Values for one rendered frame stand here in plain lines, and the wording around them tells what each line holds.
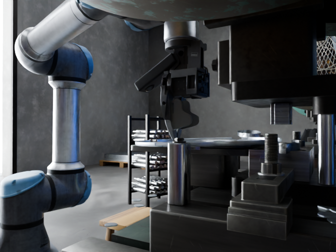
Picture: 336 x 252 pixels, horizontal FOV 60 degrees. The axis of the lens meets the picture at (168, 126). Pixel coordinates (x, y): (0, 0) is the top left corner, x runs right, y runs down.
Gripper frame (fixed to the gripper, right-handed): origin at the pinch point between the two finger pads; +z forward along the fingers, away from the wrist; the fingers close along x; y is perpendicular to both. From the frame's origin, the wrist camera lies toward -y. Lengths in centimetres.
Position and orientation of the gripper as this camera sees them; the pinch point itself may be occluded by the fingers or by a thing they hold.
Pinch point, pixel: (173, 136)
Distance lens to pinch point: 63.7
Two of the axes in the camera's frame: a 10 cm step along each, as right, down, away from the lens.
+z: 0.0, 10.0, -0.1
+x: 4.9, 0.1, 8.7
